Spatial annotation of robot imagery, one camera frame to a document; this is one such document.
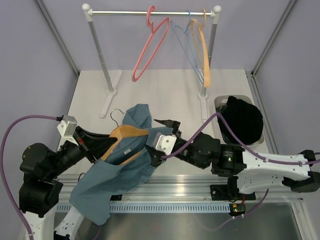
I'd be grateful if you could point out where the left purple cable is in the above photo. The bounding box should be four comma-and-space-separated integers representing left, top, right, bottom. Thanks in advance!
1, 114, 63, 240

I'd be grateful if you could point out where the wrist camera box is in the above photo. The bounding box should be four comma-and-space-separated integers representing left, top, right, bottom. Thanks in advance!
57, 115, 78, 146
152, 132, 177, 155

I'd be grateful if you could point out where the purple cable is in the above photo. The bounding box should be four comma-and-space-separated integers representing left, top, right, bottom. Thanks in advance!
1, 114, 63, 240
159, 112, 320, 231

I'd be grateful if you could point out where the beige plastic hanger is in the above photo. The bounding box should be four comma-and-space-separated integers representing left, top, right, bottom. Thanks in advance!
189, 8, 211, 89

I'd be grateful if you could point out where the pink plastic hanger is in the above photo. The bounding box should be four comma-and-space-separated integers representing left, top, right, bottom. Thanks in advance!
131, 5, 170, 82

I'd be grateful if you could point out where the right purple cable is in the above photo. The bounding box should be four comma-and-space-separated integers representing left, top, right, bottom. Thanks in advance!
159, 112, 320, 231

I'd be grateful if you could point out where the brown wooden hanger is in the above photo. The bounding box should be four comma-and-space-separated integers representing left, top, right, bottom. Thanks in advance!
100, 124, 149, 161

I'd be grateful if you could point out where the white metal clothes rack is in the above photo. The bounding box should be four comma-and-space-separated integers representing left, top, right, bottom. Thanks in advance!
81, 1, 223, 117

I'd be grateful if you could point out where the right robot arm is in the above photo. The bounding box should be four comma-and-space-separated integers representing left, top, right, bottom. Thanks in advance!
145, 120, 320, 201

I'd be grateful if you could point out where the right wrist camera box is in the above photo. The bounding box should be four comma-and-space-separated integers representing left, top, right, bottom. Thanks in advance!
152, 132, 177, 155

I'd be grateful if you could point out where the slotted cable duct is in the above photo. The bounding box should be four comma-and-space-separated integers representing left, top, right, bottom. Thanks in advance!
56, 201, 247, 213

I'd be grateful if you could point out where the blue-grey t shirt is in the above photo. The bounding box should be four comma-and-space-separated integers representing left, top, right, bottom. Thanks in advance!
69, 103, 173, 225

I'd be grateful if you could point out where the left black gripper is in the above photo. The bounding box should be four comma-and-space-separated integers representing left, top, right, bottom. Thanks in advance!
46, 125, 118, 179

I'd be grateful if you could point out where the black garment in basket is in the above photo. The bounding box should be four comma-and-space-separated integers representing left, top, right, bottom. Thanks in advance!
216, 95, 264, 146

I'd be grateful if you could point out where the blue wire hanger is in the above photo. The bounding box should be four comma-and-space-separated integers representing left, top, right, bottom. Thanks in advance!
170, 10, 204, 84

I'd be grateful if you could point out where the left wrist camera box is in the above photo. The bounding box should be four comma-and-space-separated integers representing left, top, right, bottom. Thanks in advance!
57, 115, 78, 146

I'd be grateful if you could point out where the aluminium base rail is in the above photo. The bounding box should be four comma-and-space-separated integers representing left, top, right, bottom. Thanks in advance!
59, 174, 303, 203

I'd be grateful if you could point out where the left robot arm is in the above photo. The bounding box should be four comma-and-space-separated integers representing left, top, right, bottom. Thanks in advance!
19, 126, 117, 240

